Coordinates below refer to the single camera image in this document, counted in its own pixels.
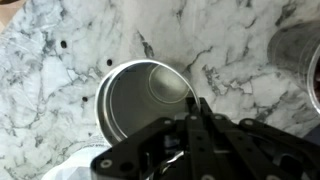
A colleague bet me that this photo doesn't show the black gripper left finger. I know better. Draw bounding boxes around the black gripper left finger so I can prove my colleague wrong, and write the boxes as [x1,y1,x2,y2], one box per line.
[90,97,205,180]

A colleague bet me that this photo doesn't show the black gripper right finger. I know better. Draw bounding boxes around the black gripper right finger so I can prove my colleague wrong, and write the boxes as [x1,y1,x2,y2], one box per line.
[199,98,320,180]

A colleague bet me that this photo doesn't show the small plastic cup dark contents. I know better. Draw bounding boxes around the small plastic cup dark contents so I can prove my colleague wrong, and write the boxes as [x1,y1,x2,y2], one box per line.
[266,20,320,115]

